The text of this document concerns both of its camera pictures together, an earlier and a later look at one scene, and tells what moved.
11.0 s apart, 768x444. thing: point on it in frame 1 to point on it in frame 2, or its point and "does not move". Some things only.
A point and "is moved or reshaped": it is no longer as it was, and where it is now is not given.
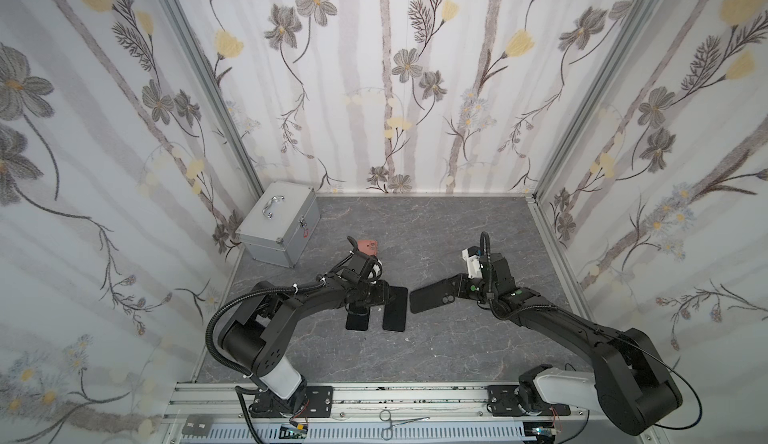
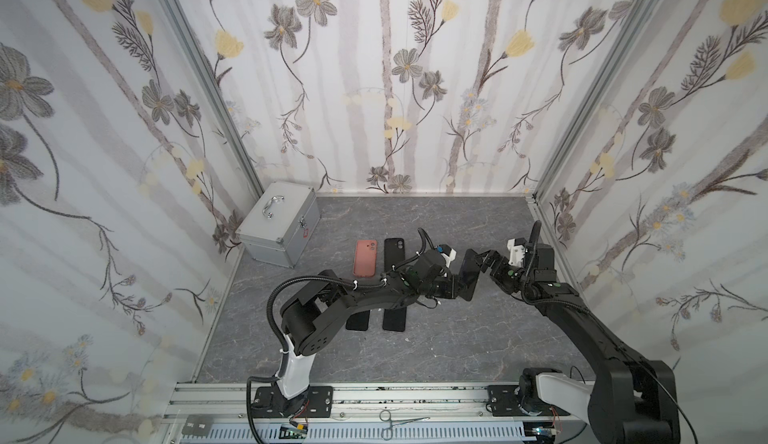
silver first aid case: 280,225 does not move
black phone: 395,312 does not move
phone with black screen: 356,322 does not move
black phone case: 434,295 is moved or reshaped
